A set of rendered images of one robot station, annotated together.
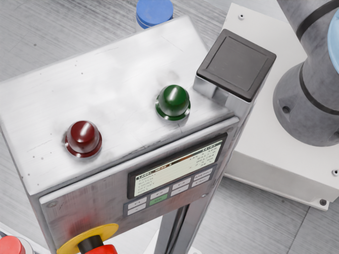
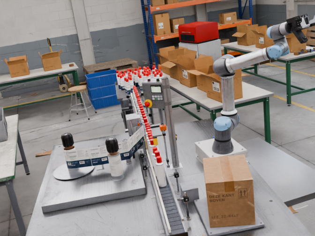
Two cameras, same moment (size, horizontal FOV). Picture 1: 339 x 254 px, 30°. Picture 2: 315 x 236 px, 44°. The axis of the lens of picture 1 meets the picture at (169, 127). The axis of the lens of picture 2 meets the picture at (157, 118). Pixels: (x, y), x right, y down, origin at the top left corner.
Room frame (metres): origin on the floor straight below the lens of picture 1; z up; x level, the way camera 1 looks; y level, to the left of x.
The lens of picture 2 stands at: (-0.92, -2.35, 2.10)
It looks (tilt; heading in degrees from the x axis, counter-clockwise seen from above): 19 degrees down; 65
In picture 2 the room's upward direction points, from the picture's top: 8 degrees counter-clockwise
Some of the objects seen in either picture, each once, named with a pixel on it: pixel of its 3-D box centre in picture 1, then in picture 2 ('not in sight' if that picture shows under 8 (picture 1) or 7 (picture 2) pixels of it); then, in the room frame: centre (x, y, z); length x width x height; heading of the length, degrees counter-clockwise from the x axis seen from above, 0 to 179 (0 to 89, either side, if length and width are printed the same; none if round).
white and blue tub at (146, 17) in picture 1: (154, 18); not in sight; (0.69, 0.07, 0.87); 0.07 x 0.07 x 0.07
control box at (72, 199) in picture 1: (116, 149); (156, 93); (0.20, 0.04, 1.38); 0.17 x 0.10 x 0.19; 125
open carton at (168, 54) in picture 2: not in sight; (171, 60); (1.88, 2.91, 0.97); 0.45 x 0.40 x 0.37; 173
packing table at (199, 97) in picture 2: not in sight; (204, 108); (1.83, 2.03, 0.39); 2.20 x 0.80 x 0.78; 81
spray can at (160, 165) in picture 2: not in sight; (161, 171); (-0.01, -0.31, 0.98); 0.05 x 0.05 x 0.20
